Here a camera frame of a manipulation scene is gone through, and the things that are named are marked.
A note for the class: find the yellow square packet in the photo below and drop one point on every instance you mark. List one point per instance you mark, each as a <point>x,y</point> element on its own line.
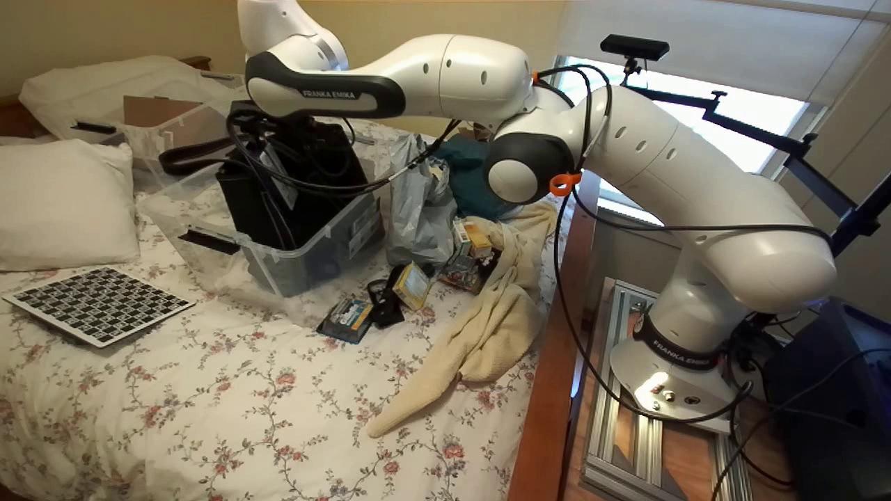
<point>412,284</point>

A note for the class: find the dark red printed packet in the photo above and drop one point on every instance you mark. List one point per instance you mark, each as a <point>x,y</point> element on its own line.
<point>462,270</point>

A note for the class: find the brown cardboard box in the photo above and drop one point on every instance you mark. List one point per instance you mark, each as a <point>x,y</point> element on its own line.
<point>156,113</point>

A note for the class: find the cream towel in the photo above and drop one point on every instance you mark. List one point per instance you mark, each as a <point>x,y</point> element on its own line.
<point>488,323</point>

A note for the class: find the teal cloth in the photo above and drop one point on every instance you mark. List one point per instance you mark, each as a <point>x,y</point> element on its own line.
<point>469,183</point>

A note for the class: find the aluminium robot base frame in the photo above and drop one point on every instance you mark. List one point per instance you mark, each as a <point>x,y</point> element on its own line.
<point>615,434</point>

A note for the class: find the white window blind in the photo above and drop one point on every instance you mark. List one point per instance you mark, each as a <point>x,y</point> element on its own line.
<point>742,42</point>

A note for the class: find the black shopping bag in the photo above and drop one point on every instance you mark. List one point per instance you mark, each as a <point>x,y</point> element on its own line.
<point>321,176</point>

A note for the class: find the white plastic cover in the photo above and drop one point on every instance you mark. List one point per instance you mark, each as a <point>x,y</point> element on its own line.
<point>85,88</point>

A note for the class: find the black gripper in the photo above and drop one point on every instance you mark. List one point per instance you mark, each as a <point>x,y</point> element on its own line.
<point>250,126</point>

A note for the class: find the black white calibration checkerboard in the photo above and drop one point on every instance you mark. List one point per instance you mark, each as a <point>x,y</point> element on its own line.
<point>97,304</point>

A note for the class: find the black camera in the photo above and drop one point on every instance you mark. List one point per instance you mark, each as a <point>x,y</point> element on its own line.
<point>636,48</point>

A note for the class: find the dark blue bag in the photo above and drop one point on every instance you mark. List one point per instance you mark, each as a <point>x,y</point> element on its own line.
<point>836,408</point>

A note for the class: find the grey plastic bag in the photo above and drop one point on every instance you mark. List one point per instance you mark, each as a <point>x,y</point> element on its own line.
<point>406,213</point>

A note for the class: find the small dark gadget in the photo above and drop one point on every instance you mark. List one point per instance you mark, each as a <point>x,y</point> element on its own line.
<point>349,318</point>

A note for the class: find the clear plastic storage bin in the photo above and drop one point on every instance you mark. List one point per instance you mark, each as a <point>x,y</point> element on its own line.
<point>321,255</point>

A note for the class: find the wooden bed footboard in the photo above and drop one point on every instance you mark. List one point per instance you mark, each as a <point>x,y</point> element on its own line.
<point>556,370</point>

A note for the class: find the small black flat item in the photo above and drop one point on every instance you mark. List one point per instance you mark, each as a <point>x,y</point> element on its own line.
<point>96,126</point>

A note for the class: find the white pillow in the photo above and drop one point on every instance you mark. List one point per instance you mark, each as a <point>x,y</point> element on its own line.
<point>58,203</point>

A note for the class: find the clear bin with cardboard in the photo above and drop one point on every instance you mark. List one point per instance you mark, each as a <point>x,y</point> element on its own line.
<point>175,141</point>

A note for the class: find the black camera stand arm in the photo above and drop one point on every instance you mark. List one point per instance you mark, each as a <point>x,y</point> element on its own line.
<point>742,119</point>

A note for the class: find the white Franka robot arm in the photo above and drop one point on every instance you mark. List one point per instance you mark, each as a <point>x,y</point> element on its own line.
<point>704,195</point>

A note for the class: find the small black pouch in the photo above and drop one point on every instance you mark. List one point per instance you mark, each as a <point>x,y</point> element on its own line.
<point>385,301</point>

